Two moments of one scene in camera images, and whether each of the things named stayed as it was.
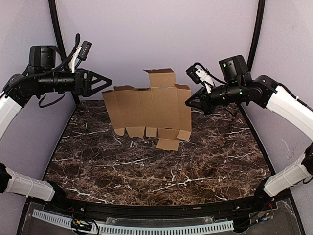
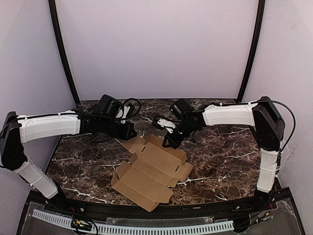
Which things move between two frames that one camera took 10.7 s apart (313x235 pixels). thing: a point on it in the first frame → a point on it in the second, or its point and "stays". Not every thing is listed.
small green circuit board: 81,224 stays
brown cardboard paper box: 165,105 → 153,169
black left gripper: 81,82 → 122,130
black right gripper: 208,97 → 174,136
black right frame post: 260,17 stays
